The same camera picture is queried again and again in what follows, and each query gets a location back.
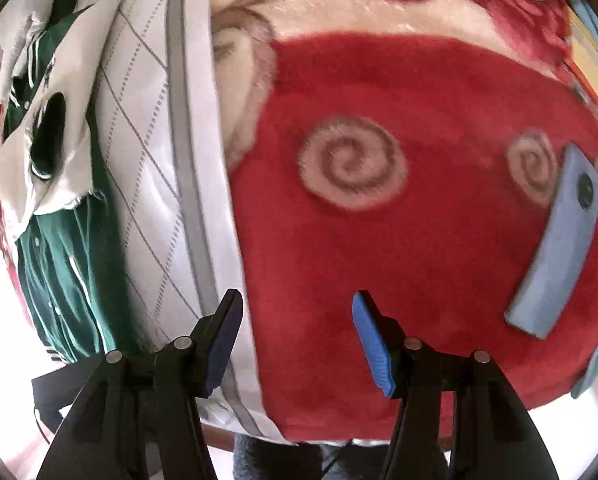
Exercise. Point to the red floral blanket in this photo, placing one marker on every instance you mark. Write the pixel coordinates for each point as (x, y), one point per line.
(379, 240)

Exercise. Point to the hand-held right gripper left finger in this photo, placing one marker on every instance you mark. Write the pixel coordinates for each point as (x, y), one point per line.
(219, 347)

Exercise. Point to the blue phone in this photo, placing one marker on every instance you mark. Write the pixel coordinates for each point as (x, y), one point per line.
(554, 250)

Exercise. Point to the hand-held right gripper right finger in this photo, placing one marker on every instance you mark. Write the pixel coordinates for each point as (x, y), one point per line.
(374, 347)

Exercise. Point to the white grid patterned cloth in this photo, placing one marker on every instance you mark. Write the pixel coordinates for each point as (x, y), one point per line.
(144, 110)

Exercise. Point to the green and cream varsity jacket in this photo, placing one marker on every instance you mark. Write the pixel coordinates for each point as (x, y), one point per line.
(64, 270)

